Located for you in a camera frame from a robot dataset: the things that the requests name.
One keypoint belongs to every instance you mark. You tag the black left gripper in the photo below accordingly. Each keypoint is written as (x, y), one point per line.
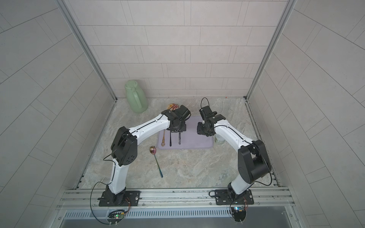
(177, 128)

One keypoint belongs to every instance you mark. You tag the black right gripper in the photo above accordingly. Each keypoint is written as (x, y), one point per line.
(199, 129)

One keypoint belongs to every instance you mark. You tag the gold ornate fork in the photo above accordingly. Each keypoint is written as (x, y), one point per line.
(163, 139)

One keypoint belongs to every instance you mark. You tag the iridescent spoon blue handle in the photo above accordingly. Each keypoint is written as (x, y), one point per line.
(153, 152)

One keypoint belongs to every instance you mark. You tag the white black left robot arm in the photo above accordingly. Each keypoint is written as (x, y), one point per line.
(125, 144)

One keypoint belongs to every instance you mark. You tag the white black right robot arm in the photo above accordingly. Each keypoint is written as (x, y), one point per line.
(253, 159)

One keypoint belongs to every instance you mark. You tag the round gold tea tin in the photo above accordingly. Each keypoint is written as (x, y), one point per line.
(173, 106)

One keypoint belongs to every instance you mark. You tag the lavender plastic tray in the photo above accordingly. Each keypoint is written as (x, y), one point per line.
(189, 138)

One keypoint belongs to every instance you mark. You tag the green plastic jug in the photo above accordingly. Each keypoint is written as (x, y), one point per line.
(135, 97)

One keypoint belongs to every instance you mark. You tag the right circuit board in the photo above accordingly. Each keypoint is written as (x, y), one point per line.
(238, 214)

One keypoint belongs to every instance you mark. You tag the circuit board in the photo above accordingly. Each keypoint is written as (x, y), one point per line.
(238, 214)
(118, 214)

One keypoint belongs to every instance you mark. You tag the left circuit board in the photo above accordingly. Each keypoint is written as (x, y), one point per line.
(118, 214)

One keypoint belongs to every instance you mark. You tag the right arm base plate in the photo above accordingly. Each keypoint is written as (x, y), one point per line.
(228, 197)

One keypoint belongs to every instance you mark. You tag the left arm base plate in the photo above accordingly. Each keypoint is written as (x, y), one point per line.
(124, 198)

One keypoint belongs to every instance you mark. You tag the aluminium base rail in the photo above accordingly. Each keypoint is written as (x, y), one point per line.
(174, 198)

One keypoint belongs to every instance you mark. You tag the aluminium corner post right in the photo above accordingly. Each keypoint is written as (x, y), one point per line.
(278, 31)

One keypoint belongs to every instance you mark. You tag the aluminium corner post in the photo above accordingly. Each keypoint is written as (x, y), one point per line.
(278, 31)
(82, 42)

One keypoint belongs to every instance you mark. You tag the aluminium corner post left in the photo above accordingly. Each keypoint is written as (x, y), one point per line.
(82, 42)

